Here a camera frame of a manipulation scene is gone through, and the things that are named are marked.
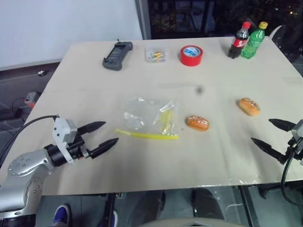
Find cola bottle with red cap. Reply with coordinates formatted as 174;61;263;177
228;21;251;59

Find black rounded shape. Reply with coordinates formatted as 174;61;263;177
191;188;225;221

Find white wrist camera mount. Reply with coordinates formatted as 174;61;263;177
52;117;78;164
290;119;303;166

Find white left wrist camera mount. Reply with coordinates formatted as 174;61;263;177
52;117;78;164

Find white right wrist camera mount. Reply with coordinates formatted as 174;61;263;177
290;119;303;166

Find grey window frame post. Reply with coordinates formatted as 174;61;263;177
135;0;152;40

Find blue shoe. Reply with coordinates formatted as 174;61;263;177
53;204;72;227

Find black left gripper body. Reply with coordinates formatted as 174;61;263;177
67;135;93;161

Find green bottle with yellow cap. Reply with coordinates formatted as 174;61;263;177
241;21;269;60

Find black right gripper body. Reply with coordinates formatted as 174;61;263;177
285;138;303;157

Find black table frame bar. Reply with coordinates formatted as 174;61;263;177
238;186;256;227

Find hot dog bun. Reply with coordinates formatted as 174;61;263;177
185;115;211;132
235;97;262;117

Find red and grey floor device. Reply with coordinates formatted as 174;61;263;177
23;91;40;105

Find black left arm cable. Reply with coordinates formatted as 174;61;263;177
0;114;60;164

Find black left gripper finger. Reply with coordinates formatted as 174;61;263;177
76;121;107;138
89;138;120;160

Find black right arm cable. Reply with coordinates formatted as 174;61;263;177
280;141;303;208

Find white chair back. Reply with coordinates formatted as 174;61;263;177
268;24;285;44

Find clear zip bag yellow seal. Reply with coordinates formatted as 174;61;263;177
115;96;181;141

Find dark grey handheld controller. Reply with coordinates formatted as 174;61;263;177
102;40;134;71

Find red tape roll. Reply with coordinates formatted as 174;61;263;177
179;44;204;68

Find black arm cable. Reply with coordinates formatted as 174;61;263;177
0;114;60;164
280;141;303;208

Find clear box with coloured pins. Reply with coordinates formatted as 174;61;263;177
144;46;169;64

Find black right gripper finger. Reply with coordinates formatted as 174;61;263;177
250;137;289;166
268;118;297;131

